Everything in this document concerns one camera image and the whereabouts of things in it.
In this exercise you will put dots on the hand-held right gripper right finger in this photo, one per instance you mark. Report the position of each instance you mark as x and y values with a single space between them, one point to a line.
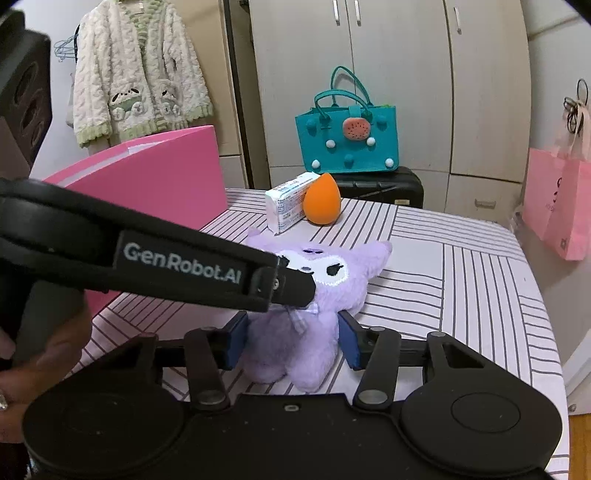
349 341

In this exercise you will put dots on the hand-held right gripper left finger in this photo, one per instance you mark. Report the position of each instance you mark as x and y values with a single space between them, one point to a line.
238 337

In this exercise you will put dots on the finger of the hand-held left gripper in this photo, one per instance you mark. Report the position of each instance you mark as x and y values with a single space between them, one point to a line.
295 286

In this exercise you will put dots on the purple plush toy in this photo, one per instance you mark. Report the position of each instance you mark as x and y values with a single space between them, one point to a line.
304 350

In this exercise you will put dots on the pink cardboard box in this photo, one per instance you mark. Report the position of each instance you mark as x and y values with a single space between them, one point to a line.
161 184

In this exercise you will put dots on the person's left hand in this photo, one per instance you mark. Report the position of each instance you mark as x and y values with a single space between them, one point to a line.
41 374

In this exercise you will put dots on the white tissue pack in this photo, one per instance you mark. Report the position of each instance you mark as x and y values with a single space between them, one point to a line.
286 203

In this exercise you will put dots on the orange makeup sponge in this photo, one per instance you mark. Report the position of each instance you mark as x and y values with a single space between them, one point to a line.
323 203

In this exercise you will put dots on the striped tablecloth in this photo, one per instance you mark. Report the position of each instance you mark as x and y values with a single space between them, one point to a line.
461 300

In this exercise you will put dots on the black suitcase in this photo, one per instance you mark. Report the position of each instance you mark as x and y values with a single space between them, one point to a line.
383 187

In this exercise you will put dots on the teal felt tote bag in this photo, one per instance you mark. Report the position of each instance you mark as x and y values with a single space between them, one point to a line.
337 147

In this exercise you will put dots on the cream fluffy jacket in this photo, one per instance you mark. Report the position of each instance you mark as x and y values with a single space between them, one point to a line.
138 69

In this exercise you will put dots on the beige wooden cabinet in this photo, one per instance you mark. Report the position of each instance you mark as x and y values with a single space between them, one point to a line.
221 69

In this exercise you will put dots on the beige wardrobe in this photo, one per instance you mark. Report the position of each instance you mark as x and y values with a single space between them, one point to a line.
406 69

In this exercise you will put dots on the pink shopping bag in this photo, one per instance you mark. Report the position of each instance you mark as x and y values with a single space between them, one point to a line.
563 198

